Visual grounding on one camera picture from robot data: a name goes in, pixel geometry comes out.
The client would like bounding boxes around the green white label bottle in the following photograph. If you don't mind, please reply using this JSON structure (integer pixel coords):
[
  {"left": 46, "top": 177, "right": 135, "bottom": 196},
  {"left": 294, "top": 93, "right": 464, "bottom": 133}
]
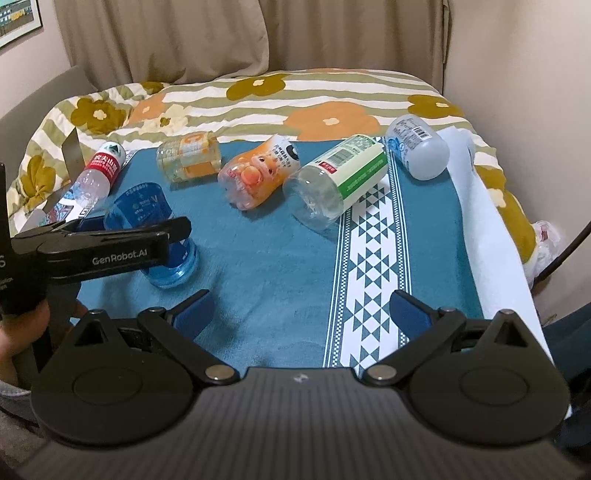
[{"left": 283, "top": 135, "right": 387, "bottom": 230}]

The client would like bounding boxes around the framed wall picture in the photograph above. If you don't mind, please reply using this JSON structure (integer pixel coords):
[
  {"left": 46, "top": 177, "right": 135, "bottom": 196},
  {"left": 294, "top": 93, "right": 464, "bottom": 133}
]
[{"left": 0, "top": 0, "right": 44, "bottom": 49}]

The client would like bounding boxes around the yellow label clear bottle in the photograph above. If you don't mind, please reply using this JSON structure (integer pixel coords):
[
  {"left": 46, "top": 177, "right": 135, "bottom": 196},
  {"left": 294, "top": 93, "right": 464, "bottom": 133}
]
[{"left": 156, "top": 130, "right": 223, "bottom": 184}]

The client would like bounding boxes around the grey strap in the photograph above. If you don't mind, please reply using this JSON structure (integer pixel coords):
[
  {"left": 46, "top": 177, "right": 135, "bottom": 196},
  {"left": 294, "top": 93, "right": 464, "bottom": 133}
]
[{"left": 59, "top": 129, "right": 85, "bottom": 180}]

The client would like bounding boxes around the floral striped blanket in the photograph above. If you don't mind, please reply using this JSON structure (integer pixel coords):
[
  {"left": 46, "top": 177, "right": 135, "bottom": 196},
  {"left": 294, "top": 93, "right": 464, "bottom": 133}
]
[{"left": 9, "top": 69, "right": 539, "bottom": 273}]

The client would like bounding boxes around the person's left hand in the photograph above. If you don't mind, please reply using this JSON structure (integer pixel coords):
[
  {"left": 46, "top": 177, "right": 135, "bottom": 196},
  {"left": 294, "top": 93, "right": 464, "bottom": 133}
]
[{"left": 0, "top": 307, "right": 51, "bottom": 370}]

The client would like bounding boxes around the blue plastic bottle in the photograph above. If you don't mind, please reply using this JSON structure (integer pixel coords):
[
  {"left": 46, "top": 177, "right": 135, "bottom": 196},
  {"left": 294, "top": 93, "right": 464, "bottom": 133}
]
[{"left": 104, "top": 182, "right": 200, "bottom": 289}]

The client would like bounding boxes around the beige curtain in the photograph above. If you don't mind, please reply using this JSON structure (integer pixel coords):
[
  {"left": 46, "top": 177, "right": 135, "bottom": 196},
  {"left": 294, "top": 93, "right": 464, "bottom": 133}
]
[{"left": 54, "top": 0, "right": 455, "bottom": 93}]

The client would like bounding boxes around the orange cartoon bottle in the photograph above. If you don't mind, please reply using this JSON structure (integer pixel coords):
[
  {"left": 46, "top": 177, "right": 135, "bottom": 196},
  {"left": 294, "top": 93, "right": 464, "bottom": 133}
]
[{"left": 217, "top": 134, "right": 301, "bottom": 212}]

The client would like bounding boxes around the frosted white blue-label bottle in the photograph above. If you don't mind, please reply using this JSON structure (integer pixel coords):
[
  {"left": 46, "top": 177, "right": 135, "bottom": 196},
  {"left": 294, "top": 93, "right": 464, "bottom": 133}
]
[{"left": 385, "top": 114, "right": 451, "bottom": 181}]

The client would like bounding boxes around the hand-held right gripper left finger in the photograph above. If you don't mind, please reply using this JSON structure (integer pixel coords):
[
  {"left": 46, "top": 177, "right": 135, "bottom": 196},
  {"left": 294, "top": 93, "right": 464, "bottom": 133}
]
[{"left": 44, "top": 290, "right": 241, "bottom": 384}]

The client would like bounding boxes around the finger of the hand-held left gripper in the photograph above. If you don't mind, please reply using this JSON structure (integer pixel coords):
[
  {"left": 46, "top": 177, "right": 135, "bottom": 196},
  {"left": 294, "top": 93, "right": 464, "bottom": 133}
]
[
  {"left": 11, "top": 217, "right": 192, "bottom": 250},
  {"left": 60, "top": 218, "right": 107, "bottom": 232}
]

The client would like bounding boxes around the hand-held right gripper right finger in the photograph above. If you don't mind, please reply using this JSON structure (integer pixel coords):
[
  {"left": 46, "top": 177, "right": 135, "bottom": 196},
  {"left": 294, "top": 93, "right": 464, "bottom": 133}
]
[{"left": 362, "top": 290, "right": 555, "bottom": 384}]

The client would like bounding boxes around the white cloth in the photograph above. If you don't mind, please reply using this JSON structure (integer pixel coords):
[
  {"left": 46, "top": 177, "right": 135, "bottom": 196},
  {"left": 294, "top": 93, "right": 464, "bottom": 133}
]
[{"left": 434, "top": 127, "right": 575, "bottom": 418}]

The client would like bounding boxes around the dark blue cloth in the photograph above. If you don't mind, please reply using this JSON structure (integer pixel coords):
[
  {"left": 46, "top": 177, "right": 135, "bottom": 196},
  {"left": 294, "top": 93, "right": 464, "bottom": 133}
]
[{"left": 540, "top": 302, "right": 591, "bottom": 455}]

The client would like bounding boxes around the black cable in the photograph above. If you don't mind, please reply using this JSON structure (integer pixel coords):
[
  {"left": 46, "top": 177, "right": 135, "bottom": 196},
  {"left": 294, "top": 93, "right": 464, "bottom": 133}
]
[{"left": 531, "top": 217, "right": 591, "bottom": 289}]

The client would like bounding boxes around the crumpled plastic bag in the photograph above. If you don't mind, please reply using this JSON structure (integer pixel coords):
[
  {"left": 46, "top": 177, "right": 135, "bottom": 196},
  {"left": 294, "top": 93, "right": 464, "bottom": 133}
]
[{"left": 524, "top": 220, "right": 563, "bottom": 283}]

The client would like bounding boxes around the red label water bottle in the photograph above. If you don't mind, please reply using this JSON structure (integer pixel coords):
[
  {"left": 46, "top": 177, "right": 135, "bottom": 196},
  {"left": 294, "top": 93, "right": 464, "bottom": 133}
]
[{"left": 60, "top": 141, "right": 127, "bottom": 219}]

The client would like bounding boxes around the blue patterned towel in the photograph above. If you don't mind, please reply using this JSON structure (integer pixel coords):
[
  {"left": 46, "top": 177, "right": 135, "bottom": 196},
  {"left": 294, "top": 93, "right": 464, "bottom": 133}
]
[{"left": 74, "top": 136, "right": 485, "bottom": 372}]

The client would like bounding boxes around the printed packet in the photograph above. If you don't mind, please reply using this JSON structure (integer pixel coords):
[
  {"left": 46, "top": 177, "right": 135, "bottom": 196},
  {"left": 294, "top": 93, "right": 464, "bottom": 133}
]
[{"left": 44, "top": 198, "right": 95, "bottom": 224}]

